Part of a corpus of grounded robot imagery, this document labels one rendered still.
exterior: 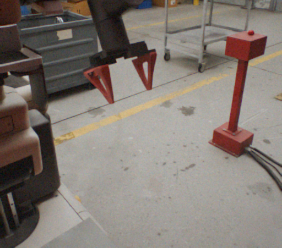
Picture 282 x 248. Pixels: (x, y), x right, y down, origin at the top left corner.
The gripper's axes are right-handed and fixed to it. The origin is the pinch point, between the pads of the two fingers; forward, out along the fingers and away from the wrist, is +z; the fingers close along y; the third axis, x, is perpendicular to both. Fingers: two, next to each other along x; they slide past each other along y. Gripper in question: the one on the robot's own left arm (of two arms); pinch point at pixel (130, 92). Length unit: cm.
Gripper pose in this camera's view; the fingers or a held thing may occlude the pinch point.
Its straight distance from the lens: 59.7
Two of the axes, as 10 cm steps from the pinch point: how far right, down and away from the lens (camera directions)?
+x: -5.8, 1.0, 8.1
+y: 7.6, -2.9, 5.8
